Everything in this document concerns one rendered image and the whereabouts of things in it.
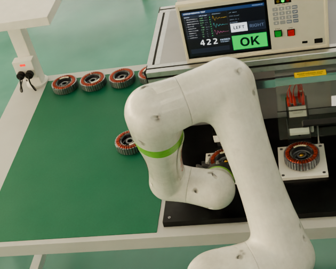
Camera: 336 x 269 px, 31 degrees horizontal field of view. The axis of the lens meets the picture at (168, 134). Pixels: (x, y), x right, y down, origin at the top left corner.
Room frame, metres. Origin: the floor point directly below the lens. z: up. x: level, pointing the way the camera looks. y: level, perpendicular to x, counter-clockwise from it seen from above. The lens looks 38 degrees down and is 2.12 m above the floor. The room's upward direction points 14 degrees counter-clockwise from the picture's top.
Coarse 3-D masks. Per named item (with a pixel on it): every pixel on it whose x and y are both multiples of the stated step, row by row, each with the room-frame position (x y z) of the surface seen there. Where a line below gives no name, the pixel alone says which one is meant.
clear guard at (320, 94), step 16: (288, 80) 1.48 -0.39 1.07; (304, 80) 1.46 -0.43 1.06; (320, 80) 1.44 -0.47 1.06; (288, 96) 1.40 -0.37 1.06; (304, 96) 1.39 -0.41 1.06; (320, 96) 1.37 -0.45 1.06; (288, 112) 1.34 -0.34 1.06; (304, 112) 1.32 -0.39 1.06; (320, 112) 1.31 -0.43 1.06; (288, 128) 1.31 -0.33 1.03; (304, 128) 1.29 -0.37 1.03; (320, 128) 1.28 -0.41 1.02
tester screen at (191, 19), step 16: (192, 16) 1.63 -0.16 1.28; (208, 16) 1.61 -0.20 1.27; (224, 16) 1.60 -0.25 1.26; (240, 16) 1.59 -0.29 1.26; (256, 16) 1.58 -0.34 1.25; (192, 32) 1.63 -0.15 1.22; (208, 32) 1.62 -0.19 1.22; (224, 32) 1.60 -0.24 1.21; (240, 32) 1.59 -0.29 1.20; (256, 32) 1.58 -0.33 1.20; (192, 48) 1.63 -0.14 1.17; (256, 48) 1.58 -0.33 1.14
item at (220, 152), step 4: (216, 152) 1.53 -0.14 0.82; (220, 152) 1.52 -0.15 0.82; (224, 152) 1.52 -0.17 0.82; (212, 156) 1.51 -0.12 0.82; (216, 156) 1.51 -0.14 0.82; (220, 156) 1.52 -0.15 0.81; (224, 156) 1.52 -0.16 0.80; (212, 160) 1.50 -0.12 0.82; (216, 160) 1.50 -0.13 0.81; (220, 160) 1.51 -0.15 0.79; (224, 160) 1.50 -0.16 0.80
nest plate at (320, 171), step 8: (320, 144) 1.48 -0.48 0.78; (280, 152) 1.49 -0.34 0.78; (320, 152) 1.44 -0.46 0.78; (280, 160) 1.46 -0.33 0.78; (320, 160) 1.41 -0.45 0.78; (280, 168) 1.42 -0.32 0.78; (288, 168) 1.41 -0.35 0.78; (320, 168) 1.37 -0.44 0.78; (288, 176) 1.37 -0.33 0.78; (296, 176) 1.37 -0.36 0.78; (304, 176) 1.36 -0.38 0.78; (312, 176) 1.35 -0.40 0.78; (320, 176) 1.34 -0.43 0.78; (328, 176) 1.34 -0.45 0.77
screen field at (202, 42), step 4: (200, 40) 1.62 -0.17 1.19; (204, 40) 1.62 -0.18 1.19; (208, 40) 1.62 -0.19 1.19; (212, 40) 1.61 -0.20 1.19; (216, 40) 1.61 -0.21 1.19; (200, 44) 1.62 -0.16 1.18; (204, 44) 1.62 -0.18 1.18; (208, 44) 1.62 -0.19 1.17; (212, 44) 1.61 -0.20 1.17; (216, 44) 1.61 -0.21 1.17
